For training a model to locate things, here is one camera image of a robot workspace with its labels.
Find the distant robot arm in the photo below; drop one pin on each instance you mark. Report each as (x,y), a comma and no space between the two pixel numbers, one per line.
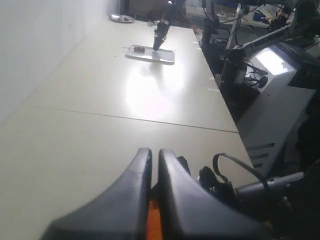
(172,11)

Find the grey equipment cabinet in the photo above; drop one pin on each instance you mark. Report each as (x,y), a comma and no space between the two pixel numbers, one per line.
(293,78)

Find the distant round metal plate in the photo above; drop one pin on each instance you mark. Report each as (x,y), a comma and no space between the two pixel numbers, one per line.
(120,18)

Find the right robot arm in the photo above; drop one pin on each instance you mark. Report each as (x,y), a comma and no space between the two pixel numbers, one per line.
(290,204)

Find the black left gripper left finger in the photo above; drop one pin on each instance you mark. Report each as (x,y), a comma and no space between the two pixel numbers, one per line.
(119,213)

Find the orange dish soap pump bottle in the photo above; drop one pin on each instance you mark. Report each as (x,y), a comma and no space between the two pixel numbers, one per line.
(153,224)

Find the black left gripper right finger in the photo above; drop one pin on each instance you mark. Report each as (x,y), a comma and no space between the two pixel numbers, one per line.
(188,212)

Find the distant metal tray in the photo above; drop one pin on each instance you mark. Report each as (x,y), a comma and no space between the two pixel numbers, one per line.
(146,53)

